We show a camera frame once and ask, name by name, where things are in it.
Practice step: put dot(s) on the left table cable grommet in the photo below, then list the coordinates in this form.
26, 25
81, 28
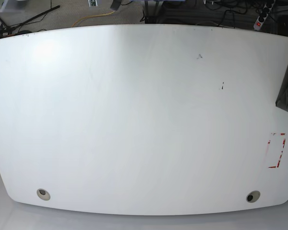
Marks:
43, 194

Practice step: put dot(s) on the white power strip red switch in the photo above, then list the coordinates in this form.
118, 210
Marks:
263, 15

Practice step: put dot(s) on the table cable grommet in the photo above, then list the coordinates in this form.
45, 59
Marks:
253, 196
43, 194

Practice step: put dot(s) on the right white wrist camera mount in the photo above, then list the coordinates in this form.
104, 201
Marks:
92, 3

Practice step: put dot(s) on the right table cable grommet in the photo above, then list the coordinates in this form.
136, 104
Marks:
253, 196

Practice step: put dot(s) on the red tape rectangle marking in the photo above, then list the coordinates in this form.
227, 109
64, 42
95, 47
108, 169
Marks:
275, 149

